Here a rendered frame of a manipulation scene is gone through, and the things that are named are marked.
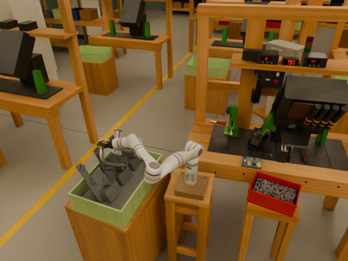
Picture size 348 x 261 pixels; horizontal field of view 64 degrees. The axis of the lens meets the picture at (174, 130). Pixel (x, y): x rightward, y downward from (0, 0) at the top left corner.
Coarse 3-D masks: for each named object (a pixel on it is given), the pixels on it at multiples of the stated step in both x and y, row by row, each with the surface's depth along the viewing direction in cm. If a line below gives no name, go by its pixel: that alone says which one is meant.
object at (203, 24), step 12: (204, 24) 221; (252, 24) 212; (264, 24) 210; (204, 36) 226; (252, 36) 217; (204, 48) 231; (252, 48) 221; (204, 60) 237; (204, 72) 243; (252, 72) 232; (204, 84) 249; (240, 84) 240; (252, 84) 238; (204, 96) 255; (240, 96) 246; (204, 108) 262; (240, 108) 253; (252, 108) 250; (204, 120) 272; (240, 120) 259
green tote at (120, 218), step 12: (108, 156) 221; (156, 156) 220; (96, 168) 208; (84, 180) 197; (72, 192) 188; (84, 192) 200; (144, 192) 201; (72, 204) 190; (84, 204) 183; (96, 204) 177; (132, 204) 185; (96, 216) 186; (108, 216) 180; (120, 216) 175; (132, 216) 189
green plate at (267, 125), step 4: (272, 112) 209; (268, 116) 218; (272, 116) 208; (268, 120) 213; (272, 120) 211; (264, 124) 222; (268, 124) 213; (272, 124) 213; (264, 128) 217; (268, 128) 216; (272, 128) 215; (276, 128) 214
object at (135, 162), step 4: (112, 136) 207; (124, 148) 218; (128, 148) 222; (120, 156) 213; (124, 156) 217; (136, 156) 222; (120, 160) 213; (124, 160) 217; (128, 160) 220; (132, 160) 218; (136, 160) 221; (140, 160) 226; (128, 164) 217; (132, 164) 216; (136, 164) 221; (140, 164) 226; (132, 168) 218; (136, 168) 220
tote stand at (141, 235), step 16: (160, 192) 221; (144, 208) 200; (160, 208) 229; (80, 224) 202; (96, 224) 191; (128, 224) 184; (144, 224) 206; (160, 224) 238; (80, 240) 216; (96, 240) 204; (112, 240) 193; (128, 240) 186; (144, 240) 213; (160, 240) 247; (96, 256) 219; (112, 256) 207; (128, 256) 196; (144, 256) 220
